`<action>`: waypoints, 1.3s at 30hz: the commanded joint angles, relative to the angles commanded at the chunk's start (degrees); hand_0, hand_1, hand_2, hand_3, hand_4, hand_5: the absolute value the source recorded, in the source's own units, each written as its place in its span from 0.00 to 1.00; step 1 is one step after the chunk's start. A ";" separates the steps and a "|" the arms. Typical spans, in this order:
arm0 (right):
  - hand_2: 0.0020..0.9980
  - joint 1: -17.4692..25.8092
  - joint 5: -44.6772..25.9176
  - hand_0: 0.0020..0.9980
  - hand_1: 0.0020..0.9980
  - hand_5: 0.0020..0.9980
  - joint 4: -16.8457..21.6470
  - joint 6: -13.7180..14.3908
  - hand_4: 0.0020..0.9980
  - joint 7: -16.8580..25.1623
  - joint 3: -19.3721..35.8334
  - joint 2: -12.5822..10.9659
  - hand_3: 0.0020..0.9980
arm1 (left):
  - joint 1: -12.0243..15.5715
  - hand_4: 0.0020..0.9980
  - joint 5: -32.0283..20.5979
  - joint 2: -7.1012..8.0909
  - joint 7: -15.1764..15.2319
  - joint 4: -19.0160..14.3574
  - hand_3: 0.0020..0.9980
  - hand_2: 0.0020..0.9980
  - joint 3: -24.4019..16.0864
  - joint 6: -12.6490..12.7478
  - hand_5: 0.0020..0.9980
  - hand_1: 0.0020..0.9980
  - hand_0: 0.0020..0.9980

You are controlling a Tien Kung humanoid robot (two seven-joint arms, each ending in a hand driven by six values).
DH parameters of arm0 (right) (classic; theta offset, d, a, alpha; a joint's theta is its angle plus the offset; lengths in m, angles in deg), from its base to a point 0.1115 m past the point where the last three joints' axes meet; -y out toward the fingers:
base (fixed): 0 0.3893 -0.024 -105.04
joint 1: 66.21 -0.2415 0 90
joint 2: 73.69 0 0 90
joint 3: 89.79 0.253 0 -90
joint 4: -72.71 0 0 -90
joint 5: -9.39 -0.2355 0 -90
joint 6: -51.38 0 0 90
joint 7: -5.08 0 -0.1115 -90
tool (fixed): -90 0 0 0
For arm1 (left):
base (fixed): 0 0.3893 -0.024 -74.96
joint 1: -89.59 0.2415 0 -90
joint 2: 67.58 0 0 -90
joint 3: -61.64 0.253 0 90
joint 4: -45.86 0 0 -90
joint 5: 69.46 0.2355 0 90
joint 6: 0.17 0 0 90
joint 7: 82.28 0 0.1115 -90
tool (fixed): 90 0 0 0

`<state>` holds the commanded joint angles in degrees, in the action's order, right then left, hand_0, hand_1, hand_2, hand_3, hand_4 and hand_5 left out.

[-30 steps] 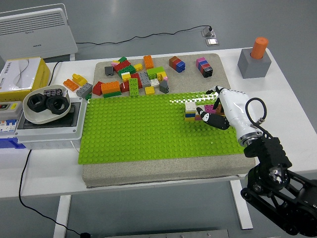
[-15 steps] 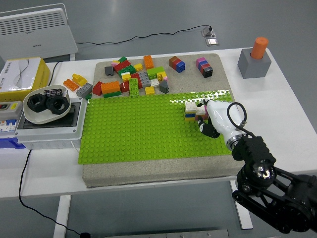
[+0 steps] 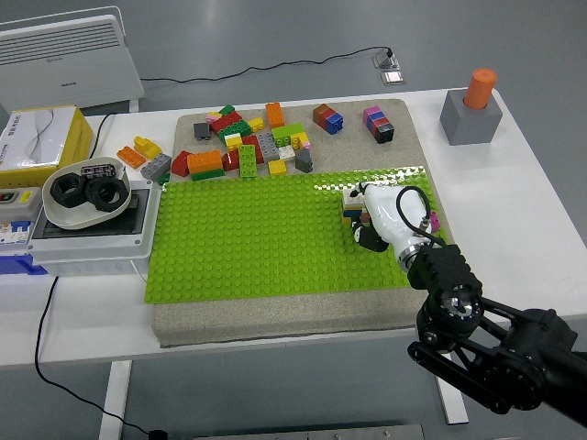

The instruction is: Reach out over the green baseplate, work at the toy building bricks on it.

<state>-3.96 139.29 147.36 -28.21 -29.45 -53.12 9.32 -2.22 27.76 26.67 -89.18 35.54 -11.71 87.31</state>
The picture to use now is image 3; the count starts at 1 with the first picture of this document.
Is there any black heater power cable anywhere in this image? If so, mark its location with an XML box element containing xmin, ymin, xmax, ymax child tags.
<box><xmin>139</xmin><ymin>45</ymin><xmax>394</xmax><ymax>86</ymax></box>

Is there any orange cylinder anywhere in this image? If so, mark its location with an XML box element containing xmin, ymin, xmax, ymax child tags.
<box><xmin>462</xmin><ymin>68</ymin><xmax>498</xmax><ymax>111</ymax></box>

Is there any orange flat toy brick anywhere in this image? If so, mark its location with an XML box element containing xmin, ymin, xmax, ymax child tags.
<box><xmin>116</xmin><ymin>145</ymin><xmax>148</xmax><ymax>172</ymax></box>

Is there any light grey toy brick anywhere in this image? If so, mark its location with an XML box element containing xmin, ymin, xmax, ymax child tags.
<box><xmin>139</xmin><ymin>153</ymin><xmax>172</xmax><ymax>181</ymax></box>

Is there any dark grey sloped brick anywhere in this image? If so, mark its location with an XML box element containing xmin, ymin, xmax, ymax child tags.
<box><xmin>293</xmin><ymin>147</ymin><xmax>315</xmax><ymax>173</ymax></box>

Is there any red sloped toy brick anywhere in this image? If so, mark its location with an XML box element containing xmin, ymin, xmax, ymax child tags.
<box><xmin>170</xmin><ymin>149</ymin><xmax>192</xmax><ymax>178</ymax></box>

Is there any grey-brown foam mat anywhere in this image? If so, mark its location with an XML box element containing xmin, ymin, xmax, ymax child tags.
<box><xmin>150</xmin><ymin>98</ymin><xmax>456</xmax><ymax>348</ymax></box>

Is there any white electric panel heater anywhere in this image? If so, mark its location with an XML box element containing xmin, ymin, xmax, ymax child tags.
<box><xmin>0</xmin><ymin>5</ymin><xmax>145</xmax><ymax>112</ymax></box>

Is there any large orange toy brick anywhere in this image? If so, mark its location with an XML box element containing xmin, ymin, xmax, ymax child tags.
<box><xmin>186</xmin><ymin>149</ymin><xmax>224</xmax><ymax>176</ymax></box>

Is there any red long toy brick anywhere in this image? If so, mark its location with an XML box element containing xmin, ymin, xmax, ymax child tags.
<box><xmin>240</xmin><ymin>134</ymin><xmax>265</xmax><ymax>165</ymax></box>

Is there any lime green toy brick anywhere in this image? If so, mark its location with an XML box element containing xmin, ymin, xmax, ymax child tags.
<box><xmin>271</xmin><ymin>123</ymin><xmax>305</xmax><ymax>149</ymax></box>

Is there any green flat toy brick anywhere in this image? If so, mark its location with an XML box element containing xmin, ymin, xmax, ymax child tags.
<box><xmin>190</xmin><ymin>168</ymin><xmax>227</xmax><ymax>182</ymax></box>

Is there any open silver floor socket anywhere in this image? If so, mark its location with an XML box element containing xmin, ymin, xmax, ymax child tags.
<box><xmin>371</xmin><ymin>47</ymin><xmax>402</xmax><ymax>71</ymax></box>

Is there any grey long toy brick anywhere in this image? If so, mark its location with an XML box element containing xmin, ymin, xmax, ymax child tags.
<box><xmin>256</xmin><ymin>131</ymin><xmax>281</xmax><ymax>163</ymax></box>

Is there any white table leg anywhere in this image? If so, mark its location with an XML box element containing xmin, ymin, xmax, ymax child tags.
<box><xmin>97</xmin><ymin>359</ymin><xmax>132</xmax><ymax>440</ymax></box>
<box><xmin>435</xmin><ymin>384</ymin><xmax>471</xmax><ymax>426</ymax></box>

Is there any black cable on table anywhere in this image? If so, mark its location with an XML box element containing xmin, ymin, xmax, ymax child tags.
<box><xmin>89</xmin><ymin>112</ymin><xmax>116</xmax><ymax>160</ymax></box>

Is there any green studded baseplate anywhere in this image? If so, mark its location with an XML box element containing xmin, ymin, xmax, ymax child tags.
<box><xmin>142</xmin><ymin>165</ymin><xmax>449</xmax><ymax>305</ymax></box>

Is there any magenta blue black brick stack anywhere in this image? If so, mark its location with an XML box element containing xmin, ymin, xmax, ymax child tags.
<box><xmin>362</xmin><ymin>105</ymin><xmax>396</xmax><ymax>145</ymax></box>

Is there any white plastic bowl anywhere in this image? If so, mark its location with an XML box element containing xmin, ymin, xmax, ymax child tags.
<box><xmin>41</xmin><ymin>156</ymin><xmax>132</xmax><ymax>231</ymax></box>

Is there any dark green toy brick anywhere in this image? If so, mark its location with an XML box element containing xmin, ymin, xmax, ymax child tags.
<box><xmin>216</xmin><ymin>121</ymin><xmax>253</xmax><ymax>144</ymax></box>

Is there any white circuit breaker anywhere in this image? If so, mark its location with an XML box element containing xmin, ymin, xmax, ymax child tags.
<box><xmin>0</xmin><ymin>219</ymin><xmax>34</xmax><ymax>251</ymax></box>

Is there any black cable hanging to floor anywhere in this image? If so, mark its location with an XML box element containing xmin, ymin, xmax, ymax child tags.
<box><xmin>34</xmin><ymin>274</ymin><xmax>155</xmax><ymax>435</ymax></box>

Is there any grey electrical junction box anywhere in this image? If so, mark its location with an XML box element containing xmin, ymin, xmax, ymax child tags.
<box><xmin>26</xmin><ymin>179</ymin><xmax>162</xmax><ymax>277</ymax></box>

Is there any large red toy brick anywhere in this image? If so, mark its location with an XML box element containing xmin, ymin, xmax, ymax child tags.
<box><xmin>209</xmin><ymin>111</ymin><xmax>245</xmax><ymax>136</ymax></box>

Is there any grey push-button switch box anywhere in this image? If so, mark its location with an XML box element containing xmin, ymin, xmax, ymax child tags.
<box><xmin>0</xmin><ymin>186</ymin><xmax>43</xmax><ymax>224</ymax></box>

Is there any brown red blue brick stack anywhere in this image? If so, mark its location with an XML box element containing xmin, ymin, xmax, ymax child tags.
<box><xmin>313</xmin><ymin>103</ymin><xmax>346</xmax><ymax>136</ymax></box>

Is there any orange long toy brick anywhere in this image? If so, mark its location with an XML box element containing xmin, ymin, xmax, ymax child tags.
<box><xmin>265</xmin><ymin>102</ymin><xmax>286</xmax><ymax>130</ymax></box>

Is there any yellow sloped toy brick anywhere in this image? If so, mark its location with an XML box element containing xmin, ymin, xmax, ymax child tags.
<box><xmin>133</xmin><ymin>136</ymin><xmax>163</xmax><ymax>160</ymax></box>

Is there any green long toy brick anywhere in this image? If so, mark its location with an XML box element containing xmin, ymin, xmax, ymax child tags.
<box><xmin>237</xmin><ymin>144</ymin><xmax>260</xmax><ymax>179</ymax></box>

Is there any grey metal plate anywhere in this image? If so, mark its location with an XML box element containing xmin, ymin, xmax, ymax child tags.
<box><xmin>192</xmin><ymin>423</ymin><xmax>426</xmax><ymax>440</ymax></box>

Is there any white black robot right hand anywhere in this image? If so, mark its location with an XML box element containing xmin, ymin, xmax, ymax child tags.
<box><xmin>349</xmin><ymin>181</ymin><xmax>439</xmax><ymax>259</ymax></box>

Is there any yellow white tissue box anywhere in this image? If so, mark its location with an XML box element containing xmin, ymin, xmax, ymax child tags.
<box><xmin>0</xmin><ymin>104</ymin><xmax>94</xmax><ymax>190</ymax></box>

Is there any grey block holder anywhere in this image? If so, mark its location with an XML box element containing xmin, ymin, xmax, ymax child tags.
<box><xmin>438</xmin><ymin>88</ymin><xmax>504</xmax><ymax>148</ymax></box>

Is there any large black hex nut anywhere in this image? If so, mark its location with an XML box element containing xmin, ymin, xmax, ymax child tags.
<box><xmin>84</xmin><ymin>177</ymin><xmax>127</xmax><ymax>213</ymax></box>
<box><xmin>49</xmin><ymin>172</ymin><xmax>89</xmax><ymax>210</ymax></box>

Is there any small black terminal block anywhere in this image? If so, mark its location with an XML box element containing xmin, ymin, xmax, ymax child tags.
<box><xmin>80</xmin><ymin>161</ymin><xmax>116</xmax><ymax>178</ymax></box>

